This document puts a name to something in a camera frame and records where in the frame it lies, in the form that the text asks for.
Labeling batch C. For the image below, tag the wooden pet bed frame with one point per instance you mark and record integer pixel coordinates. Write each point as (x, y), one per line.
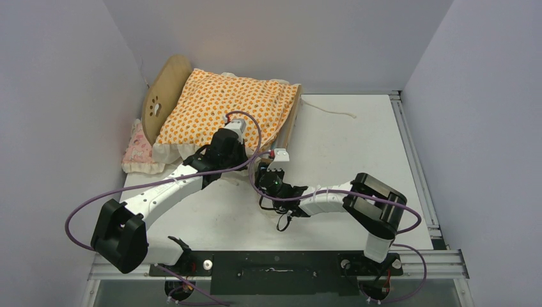
(164, 93)

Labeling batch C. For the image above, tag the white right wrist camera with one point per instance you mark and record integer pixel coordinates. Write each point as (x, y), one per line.
(281, 155)

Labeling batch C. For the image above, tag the orange patterned bed cushion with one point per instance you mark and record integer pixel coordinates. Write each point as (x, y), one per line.
(206, 98)

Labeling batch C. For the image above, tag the pink frilled small pillow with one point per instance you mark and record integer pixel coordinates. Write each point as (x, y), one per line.
(138, 155)

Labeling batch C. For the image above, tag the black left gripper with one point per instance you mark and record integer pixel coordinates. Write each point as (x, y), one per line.
(240, 147)

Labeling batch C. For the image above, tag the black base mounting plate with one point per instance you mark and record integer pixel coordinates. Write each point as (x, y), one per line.
(284, 272)

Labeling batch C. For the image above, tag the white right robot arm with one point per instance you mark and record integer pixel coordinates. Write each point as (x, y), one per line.
(373, 204)

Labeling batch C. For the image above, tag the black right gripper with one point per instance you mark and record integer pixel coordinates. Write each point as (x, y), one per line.
(264, 166)

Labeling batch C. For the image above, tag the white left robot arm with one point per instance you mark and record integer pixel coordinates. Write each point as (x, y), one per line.
(120, 235)

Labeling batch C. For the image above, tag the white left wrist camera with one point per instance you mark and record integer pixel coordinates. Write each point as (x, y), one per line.
(236, 125)

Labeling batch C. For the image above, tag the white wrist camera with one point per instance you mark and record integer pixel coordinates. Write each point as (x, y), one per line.
(281, 155)
(236, 125)

